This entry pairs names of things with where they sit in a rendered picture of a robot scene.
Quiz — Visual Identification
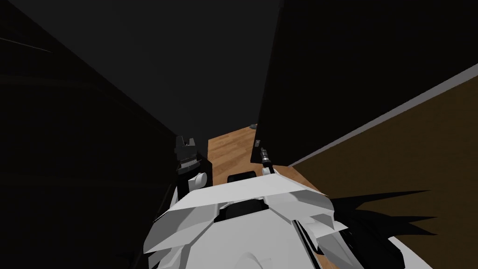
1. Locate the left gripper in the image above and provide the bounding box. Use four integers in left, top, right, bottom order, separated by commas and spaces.
174, 136, 198, 175

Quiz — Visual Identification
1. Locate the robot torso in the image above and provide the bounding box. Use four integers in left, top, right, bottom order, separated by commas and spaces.
143, 170, 337, 269

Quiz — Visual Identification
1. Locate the black door leaf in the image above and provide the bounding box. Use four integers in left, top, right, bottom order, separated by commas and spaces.
249, 0, 478, 167

